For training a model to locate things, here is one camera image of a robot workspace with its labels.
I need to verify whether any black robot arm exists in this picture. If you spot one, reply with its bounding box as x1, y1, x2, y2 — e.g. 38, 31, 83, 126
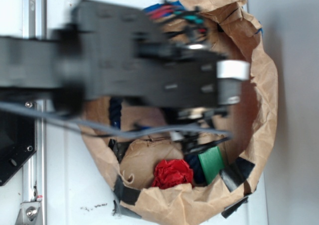
0, 0, 250, 138

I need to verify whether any brown paper bag bin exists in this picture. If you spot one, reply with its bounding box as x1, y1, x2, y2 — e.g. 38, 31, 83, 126
82, 0, 278, 225

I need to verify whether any red crumpled paper ball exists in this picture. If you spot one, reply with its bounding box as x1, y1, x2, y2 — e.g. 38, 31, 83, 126
152, 159, 194, 189

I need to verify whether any green wooden block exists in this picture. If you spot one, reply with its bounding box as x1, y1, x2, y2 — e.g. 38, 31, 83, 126
198, 146, 225, 184

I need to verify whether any dark blue rope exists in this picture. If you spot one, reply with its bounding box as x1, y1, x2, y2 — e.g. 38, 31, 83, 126
108, 98, 207, 185

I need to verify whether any grey cable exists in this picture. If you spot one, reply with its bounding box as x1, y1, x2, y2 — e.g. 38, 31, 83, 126
0, 101, 234, 139

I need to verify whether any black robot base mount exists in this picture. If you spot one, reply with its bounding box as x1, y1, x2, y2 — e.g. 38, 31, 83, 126
0, 107, 36, 186

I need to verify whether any aluminium frame rail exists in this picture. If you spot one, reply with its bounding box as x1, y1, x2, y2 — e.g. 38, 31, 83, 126
22, 0, 47, 225

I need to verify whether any metal corner bracket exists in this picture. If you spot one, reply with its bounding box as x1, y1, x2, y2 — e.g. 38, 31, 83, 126
15, 201, 43, 225

